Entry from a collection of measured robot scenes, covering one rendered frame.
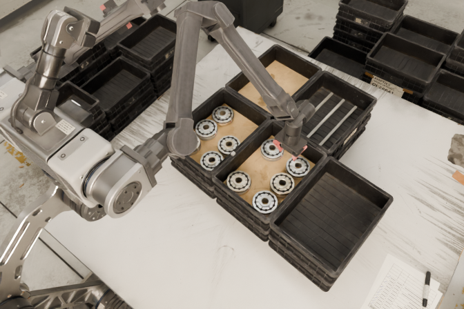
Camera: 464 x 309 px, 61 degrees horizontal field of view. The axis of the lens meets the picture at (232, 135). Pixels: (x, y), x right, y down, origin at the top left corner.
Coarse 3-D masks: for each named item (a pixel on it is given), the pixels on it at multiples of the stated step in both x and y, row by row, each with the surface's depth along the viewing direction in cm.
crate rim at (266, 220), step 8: (272, 120) 173; (264, 128) 170; (256, 136) 168; (248, 144) 166; (312, 144) 164; (320, 152) 162; (232, 160) 162; (320, 160) 159; (312, 168) 157; (304, 176) 155; (216, 184) 157; (224, 184) 155; (232, 192) 152; (240, 200) 150; (248, 208) 149; (280, 208) 148; (256, 216) 148; (264, 216) 146; (272, 216) 146
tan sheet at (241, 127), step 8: (224, 104) 192; (240, 120) 186; (248, 120) 186; (224, 128) 184; (232, 128) 183; (240, 128) 183; (248, 128) 183; (216, 136) 181; (240, 136) 181; (208, 144) 178; (216, 144) 178; (200, 152) 176
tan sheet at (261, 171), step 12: (252, 156) 174; (288, 156) 173; (300, 156) 173; (240, 168) 170; (252, 168) 170; (264, 168) 170; (276, 168) 170; (252, 180) 167; (264, 180) 166; (300, 180) 166; (252, 192) 163
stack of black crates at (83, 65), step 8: (104, 40) 264; (40, 48) 259; (96, 48) 261; (104, 48) 268; (80, 56) 253; (88, 56) 260; (96, 56) 265; (104, 56) 270; (80, 64) 256; (88, 64) 262; (96, 64) 269; (104, 64) 275; (72, 72) 255; (80, 72) 259; (88, 72) 267; (96, 72) 271; (64, 80) 253; (72, 80) 257; (80, 80) 263
